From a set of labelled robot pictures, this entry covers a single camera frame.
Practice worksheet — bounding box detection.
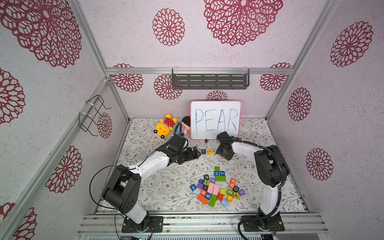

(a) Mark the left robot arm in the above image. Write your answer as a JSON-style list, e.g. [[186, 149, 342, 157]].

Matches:
[[102, 141, 201, 225]]

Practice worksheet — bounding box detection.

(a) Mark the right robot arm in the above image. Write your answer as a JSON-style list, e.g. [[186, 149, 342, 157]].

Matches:
[[217, 139, 290, 229]]

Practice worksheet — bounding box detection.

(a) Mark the pink striped plush doll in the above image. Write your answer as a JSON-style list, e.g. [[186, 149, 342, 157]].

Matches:
[[173, 116, 191, 136]]

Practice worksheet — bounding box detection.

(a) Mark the orange R block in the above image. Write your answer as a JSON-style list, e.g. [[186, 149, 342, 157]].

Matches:
[[229, 179, 237, 190]]

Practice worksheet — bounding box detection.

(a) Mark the yellow plush toy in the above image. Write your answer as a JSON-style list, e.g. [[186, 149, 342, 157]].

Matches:
[[153, 114, 178, 139]]

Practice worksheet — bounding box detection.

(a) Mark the pink framed whiteboard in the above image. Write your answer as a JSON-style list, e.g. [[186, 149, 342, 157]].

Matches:
[[190, 101, 242, 140]]

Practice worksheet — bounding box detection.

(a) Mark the pink rectangular block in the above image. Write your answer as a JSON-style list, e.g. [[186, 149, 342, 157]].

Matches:
[[207, 183, 220, 196]]

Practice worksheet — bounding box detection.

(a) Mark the long orange block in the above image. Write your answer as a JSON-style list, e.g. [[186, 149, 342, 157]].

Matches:
[[197, 195, 210, 205]]

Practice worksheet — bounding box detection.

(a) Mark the green lower long block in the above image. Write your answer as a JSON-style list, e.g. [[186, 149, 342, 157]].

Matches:
[[209, 195, 217, 208]]

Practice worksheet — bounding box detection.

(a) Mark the light blue S block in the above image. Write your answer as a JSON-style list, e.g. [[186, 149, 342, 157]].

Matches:
[[221, 199, 229, 208]]

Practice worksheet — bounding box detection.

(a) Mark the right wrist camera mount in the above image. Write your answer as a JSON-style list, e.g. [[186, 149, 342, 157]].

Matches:
[[216, 131, 235, 143]]

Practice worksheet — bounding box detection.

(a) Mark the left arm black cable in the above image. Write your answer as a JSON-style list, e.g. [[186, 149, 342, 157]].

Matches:
[[89, 121, 182, 240]]

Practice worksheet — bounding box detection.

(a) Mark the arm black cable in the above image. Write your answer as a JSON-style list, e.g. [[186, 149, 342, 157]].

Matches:
[[89, 121, 182, 240], [215, 136, 286, 240]]

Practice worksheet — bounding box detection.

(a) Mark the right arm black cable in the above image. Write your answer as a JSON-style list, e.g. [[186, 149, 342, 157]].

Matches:
[[215, 136, 286, 240]]

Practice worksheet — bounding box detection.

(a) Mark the grey wall shelf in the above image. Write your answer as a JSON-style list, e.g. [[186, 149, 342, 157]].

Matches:
[[171, 69, 250, 90]]

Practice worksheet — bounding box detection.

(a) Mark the black wire wall rack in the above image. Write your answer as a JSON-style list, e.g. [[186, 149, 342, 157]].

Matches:
[[78, 95, 113, 139]]

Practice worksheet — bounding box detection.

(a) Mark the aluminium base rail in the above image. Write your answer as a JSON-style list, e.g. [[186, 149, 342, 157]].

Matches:
[[76, 212, 329, 236]]

